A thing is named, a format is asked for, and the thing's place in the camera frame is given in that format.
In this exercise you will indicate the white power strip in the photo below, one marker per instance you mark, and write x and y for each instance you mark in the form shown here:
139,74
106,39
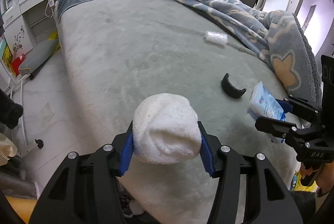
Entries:
51,3

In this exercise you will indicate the blue tissue pack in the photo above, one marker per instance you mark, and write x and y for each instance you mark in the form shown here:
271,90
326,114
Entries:
262,103

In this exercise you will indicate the blue patterned fleece blanket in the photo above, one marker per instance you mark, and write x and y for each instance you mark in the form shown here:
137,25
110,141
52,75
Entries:
275,37

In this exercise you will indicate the white clothes rack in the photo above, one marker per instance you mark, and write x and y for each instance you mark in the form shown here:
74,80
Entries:
9,83

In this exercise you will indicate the red box on floor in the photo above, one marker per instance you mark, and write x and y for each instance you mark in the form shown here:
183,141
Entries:
15,64

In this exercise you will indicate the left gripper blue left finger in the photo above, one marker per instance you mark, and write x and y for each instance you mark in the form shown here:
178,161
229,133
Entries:
126,154

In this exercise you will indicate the person's right hand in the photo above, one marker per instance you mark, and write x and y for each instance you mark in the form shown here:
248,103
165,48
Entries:
325,179

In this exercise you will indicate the grey-green bed with sheet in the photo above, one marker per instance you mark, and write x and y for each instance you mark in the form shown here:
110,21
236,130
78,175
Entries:
119,52

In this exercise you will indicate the white dressing table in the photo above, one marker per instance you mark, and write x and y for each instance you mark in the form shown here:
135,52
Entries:
26,23

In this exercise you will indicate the black fuzzy garment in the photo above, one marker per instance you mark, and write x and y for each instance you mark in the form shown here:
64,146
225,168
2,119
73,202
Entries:
10,112

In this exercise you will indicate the colourful picture board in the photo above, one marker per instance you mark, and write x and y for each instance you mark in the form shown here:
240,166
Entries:
6,55

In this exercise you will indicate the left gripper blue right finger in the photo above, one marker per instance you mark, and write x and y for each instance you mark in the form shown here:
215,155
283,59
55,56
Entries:
207,153

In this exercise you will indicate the beige trench coat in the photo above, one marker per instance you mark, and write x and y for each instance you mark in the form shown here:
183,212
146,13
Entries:
7,149

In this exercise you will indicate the white sock ball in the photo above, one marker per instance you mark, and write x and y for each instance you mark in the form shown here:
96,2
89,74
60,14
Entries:
165,130

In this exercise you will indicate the yellow bag on floor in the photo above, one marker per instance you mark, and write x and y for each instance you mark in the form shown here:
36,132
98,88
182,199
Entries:
54,37

